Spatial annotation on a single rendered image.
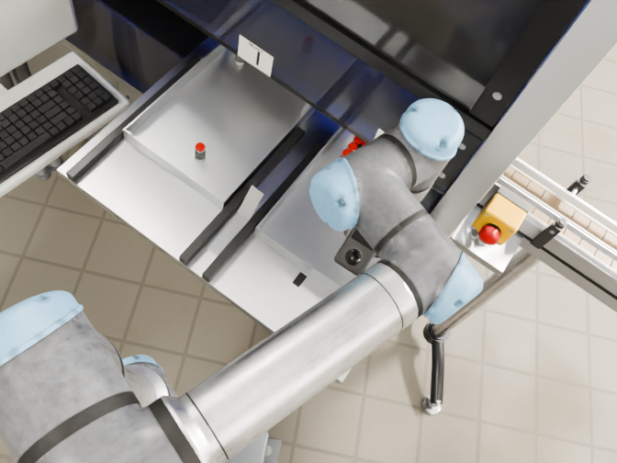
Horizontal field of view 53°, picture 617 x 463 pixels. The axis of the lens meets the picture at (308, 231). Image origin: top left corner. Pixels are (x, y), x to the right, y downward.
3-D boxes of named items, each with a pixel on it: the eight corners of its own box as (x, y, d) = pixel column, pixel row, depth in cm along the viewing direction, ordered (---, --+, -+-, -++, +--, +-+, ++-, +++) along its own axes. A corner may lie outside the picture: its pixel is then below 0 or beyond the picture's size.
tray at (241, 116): (226, 47, 144) (227, 36, 140) (316, 108, 140) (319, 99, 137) (124, 139, 128) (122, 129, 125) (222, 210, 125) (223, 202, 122)
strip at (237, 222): (250, 198, 127) (252, 185, 122) (261, 207, 127) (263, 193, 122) (205, 246, 121) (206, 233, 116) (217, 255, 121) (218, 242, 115)
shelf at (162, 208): (208, 41, 146) (208, 36, 144) (456, 210, 137) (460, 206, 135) (58, 175, 125) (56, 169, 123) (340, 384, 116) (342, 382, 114)
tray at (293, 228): (342, 128, 139) (346, 118, 136) (440, 192, 136) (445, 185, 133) (253, 234, 124) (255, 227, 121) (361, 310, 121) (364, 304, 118)
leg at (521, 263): (428, 317, 211) (540, 215, 143) (450, 333, 209) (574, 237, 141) (415, 337, 207) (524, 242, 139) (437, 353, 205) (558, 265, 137)
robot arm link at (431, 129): (387, 111, 70) (440, 82, 74) (364, 162, 80) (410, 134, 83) (431, 162, 68) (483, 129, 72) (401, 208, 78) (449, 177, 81)
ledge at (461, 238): (476, 197, 139) (479, 193, 138) (525, 231, 138) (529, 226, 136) (447, 241, 133) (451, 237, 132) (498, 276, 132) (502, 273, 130)
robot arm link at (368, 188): (372, 240, 65) (445, 192, 69) (308, 162, 68) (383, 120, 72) (354, 268, 72) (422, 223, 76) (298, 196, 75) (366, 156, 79)
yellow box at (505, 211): (486, 202, 127) (500, 185, 121) (515, 222, 126) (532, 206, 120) (469, 228, 124) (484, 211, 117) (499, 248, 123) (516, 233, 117)
